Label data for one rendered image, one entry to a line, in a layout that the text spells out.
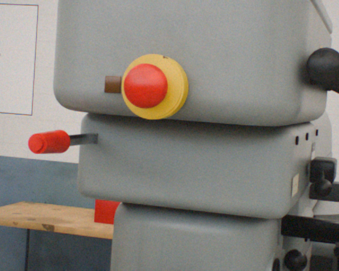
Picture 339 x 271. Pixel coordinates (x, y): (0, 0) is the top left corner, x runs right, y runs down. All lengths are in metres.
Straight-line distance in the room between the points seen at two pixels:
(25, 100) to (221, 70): 5.04
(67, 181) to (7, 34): 1.23
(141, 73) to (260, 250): 0.29
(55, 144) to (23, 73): 5.01
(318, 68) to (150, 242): 0.29
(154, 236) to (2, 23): 5.04
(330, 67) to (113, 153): 0.26
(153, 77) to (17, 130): 5.10
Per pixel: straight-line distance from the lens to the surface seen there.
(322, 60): 0.69
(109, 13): 0.71
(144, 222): 0.84
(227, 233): 0.82
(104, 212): 4.85
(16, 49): 5.74
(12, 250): 5.83
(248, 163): 0.76
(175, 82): 0.66
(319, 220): 0.90
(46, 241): 5.69
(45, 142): 0.68
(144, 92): 0.64
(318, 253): 1.27
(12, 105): 5.74
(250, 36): 0.67
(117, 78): 0.70
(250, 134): 0.76
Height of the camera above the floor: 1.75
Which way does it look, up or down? 3 degrees down
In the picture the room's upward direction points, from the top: 4 degrees clockwise
